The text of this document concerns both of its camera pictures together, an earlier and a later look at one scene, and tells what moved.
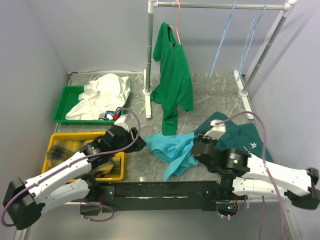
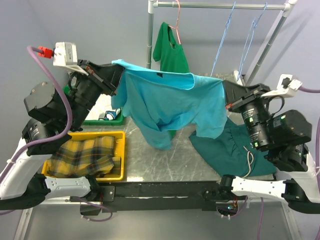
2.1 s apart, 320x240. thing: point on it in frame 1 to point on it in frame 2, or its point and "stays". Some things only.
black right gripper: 200,137 to 236,94
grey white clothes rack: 287,7 stays
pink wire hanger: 175,27 stays
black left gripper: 138,146 to 106,76
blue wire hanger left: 225,28 stays
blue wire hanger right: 249,41 stays
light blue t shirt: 176,150 to 157,101
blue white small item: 114,115 stays
